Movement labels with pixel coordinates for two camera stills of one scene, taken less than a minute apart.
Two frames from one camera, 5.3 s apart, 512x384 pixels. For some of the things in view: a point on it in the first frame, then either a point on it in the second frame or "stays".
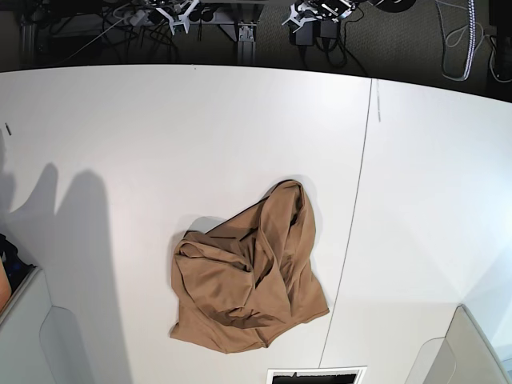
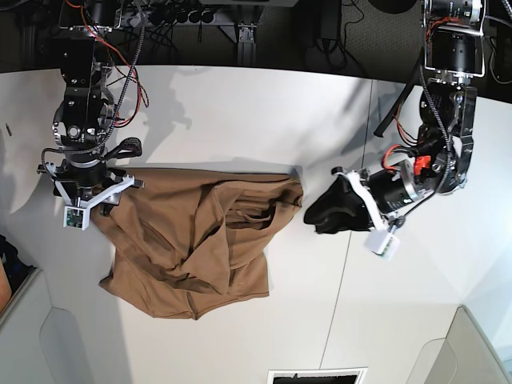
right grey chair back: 464,355 stays
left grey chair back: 41,343 stays
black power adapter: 308,33 → 329,25
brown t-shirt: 251,277 → 184,241
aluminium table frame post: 246,41 stays
